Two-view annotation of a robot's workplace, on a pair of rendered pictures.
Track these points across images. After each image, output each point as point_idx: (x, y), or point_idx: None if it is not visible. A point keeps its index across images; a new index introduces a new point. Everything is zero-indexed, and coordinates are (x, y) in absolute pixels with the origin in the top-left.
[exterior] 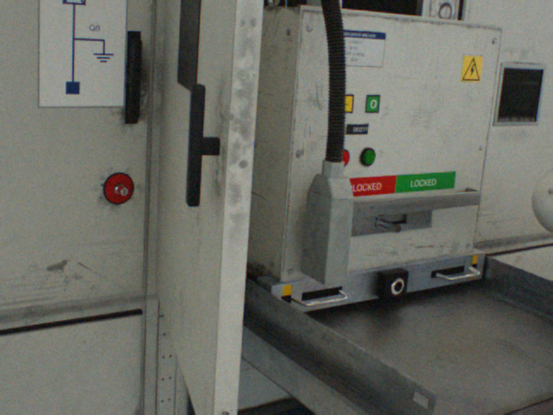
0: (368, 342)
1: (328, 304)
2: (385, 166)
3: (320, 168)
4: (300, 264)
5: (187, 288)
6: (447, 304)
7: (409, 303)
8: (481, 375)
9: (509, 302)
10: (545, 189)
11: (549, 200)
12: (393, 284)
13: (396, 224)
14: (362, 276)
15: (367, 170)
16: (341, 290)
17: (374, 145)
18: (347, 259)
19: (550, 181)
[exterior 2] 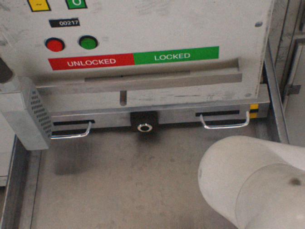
0: (81, 181)
1: (84, 127)
2: (115, 47)
3: (33, 51)
4: (46, 105)
5: None
6: (200, 143)
7: (170, 130)
8: None
9: None
10: (200, 166)
11: (198, 179)
12: (139, 126)
13: (122, 98)
14: (112, 115)
15: (93, 51)
16: (89, 125)
17: (94, 33)
18: (42, 140)
19: (204, 164)
